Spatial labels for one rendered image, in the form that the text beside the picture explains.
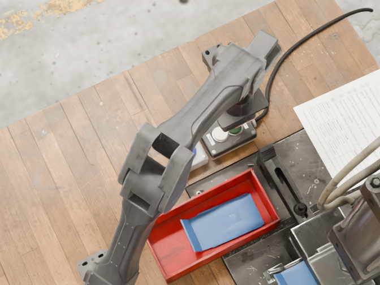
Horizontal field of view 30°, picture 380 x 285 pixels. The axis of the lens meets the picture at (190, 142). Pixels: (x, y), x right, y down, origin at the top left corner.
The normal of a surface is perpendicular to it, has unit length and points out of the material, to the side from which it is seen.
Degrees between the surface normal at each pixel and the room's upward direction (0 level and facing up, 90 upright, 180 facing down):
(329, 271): 0
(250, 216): 0
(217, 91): 17
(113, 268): 54
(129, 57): 0
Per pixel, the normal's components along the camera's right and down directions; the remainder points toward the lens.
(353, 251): -0.86, 0.48
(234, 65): 0.15, -0.55
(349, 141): -0.01, -0.33
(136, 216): -0.48, 0.43
